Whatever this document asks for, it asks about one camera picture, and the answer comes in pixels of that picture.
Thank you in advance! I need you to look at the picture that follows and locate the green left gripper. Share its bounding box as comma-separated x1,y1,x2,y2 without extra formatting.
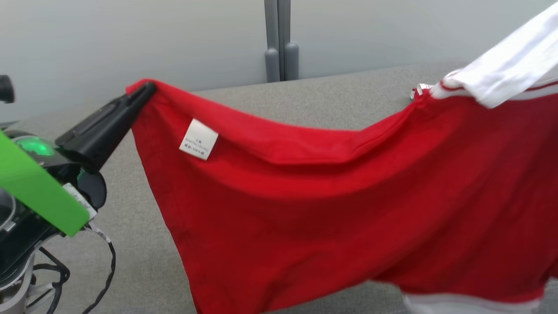
0,82,157,280

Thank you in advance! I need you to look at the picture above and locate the red and white jersey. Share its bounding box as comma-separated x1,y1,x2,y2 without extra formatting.
125,0,558,314

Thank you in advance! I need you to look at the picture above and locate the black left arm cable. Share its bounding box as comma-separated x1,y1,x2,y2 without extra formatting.
26,220,116,314

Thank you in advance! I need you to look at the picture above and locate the grey partition post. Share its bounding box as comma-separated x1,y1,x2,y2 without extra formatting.
263,0,300,83

